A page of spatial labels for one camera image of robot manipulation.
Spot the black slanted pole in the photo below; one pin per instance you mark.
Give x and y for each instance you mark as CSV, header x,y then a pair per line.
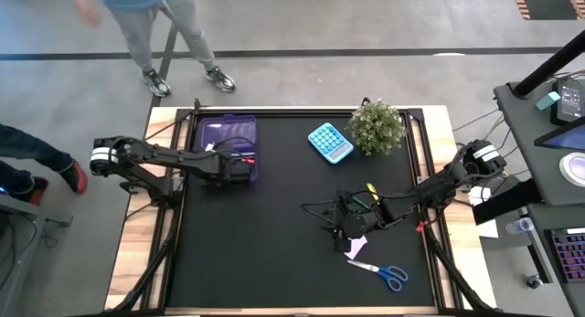
x,y
548,68

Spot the black metal table frame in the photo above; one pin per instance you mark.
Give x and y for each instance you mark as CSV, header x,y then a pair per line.
x,y
297,111

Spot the green marker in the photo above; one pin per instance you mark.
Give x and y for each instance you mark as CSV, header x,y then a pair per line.
x,y
361,203

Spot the purple plastic pencil box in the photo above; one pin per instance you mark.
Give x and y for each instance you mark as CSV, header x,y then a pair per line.
x,y
219,129

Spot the pink highlighter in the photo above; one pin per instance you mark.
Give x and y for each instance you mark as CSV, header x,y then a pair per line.
x,y
248,161

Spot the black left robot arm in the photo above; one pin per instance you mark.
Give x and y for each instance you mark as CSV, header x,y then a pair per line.
x,y
160,157

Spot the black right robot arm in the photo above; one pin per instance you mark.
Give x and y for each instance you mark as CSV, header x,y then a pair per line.
x,y
448,180

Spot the clear water bottle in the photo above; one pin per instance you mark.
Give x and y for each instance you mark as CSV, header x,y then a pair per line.
x,y
518,225

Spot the white paper notes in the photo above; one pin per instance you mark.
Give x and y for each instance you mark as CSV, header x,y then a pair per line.
x,y
357,246

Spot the potted green plant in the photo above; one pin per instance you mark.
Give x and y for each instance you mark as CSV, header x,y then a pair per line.
x,y
375,127

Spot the white round device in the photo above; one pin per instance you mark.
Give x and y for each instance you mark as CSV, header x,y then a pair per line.
x,y
575,169

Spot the teal calculator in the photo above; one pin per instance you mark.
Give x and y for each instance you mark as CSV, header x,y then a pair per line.
x,y
330,142

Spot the black box device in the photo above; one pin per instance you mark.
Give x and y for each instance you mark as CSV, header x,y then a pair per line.
x,y
569,100

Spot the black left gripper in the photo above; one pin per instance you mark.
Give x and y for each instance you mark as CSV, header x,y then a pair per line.
x,y
230,168

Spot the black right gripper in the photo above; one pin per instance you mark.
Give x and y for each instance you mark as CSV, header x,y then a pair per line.
x,y
361,218

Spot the purple lit keyboard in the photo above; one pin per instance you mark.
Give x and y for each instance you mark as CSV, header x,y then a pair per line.
x,y
571,255

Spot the white paper sheet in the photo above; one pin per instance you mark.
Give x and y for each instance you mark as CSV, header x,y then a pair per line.
x,y
488,229
479,196

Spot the grey side desk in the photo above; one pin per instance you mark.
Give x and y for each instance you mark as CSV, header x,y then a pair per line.
x,y
530,161

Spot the tilted screen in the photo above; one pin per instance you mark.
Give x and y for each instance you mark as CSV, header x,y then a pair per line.
x,y
564,138

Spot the yellow highlighter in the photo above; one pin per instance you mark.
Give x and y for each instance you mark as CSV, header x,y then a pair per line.
x,y
372,191

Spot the teal small block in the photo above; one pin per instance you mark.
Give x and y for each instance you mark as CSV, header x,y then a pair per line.
x,y
547,100

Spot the person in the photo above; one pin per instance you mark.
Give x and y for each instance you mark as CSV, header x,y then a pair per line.
x,y
141,15
36,161

